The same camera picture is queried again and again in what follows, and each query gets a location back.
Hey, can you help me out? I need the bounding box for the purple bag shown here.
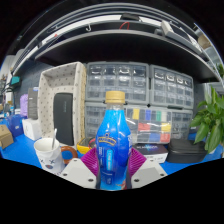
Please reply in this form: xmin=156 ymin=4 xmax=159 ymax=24
xmin=19 ymin=93 xmax=30 ymax=118

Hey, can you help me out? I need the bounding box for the blue box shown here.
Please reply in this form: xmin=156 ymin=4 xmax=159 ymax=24
xmin=6 ymin=114 xmax=25 ymax=138

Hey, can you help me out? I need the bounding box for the green potted plant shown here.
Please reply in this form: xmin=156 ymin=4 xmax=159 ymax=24
xmin=189 ymin=85 xmax=224 ymax=155

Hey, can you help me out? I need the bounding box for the white mug brown handle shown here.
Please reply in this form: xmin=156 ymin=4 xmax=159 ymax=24
xmin=33 ymin=137 xmax=79 ymax=175

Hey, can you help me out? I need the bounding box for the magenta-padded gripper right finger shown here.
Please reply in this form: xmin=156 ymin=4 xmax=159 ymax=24
xmin=126 ymin=148 xmax=168 ymax=190

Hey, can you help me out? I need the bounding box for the black wall shelf unit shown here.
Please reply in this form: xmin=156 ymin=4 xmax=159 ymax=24
xmin=11 ymin=3 xmax=221 ymax=84

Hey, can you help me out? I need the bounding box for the white rack shelf unit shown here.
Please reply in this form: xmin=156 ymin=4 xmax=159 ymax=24
xmin=193 ymin=23 xmax=224 ymax=81

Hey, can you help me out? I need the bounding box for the black flat device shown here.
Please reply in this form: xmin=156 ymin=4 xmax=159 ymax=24
xmin=53 ymin=92 xmax=75 ymax=147

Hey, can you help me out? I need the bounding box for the cream dotted storage basket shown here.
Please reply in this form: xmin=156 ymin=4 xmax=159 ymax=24
xmin=37 ymin=61 xmax=88 ymax=148

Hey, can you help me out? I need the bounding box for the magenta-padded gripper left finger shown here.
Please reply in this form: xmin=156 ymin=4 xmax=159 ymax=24
xmin=59 ymin=147 xmax=100 ymax=190

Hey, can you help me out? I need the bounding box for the spoon in mug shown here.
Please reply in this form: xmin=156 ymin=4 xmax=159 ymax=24
xmin=51 ymin=128 xmax=58 ymax=150

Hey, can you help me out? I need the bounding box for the dark grey box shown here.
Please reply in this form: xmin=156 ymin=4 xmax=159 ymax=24
xmin=27 ymin=87 xmax=40 ymax=120

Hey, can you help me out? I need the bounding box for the small white box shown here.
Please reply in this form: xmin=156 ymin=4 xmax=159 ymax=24
xmin=21 ymin=118 xmax=43 ymax=142

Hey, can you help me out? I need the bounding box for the black box with white label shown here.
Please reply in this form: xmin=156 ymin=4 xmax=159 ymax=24
xmin=133 ymin=143 xmax=169 ymax=164

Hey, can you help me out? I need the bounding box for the black zip case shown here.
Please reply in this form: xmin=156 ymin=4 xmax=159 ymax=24
xmin=165 ymin=138 xmax=208 ymax=164

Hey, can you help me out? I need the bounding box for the grey small-parts drawer cabinet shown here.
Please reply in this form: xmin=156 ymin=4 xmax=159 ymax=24
xmin=148 ymin=64 xmax=195 ymax=110
xmin=83 ymin=101 xmax=108 ymax=139
xmin=170 ymin=108 xmax=194 ymax=141
xmin=85 ymin=61 xmax=151 ymax=104

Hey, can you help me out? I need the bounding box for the brown cardboard box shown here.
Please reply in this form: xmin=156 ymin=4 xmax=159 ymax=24
xmin=0 ymin=124 xmax=15 ymax=150

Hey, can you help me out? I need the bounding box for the blue drink bottle gold cap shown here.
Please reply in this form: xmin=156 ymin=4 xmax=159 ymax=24
xmin=95 ymin=90 xmax=133 ymax=191

